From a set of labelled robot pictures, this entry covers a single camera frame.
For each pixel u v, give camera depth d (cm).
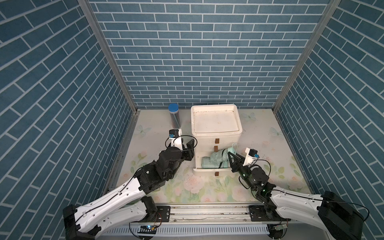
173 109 96
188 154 59
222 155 80
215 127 82
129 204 59
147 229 72
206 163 87
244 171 70
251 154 69
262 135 106
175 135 56
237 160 71
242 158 75
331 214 42
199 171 82
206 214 75
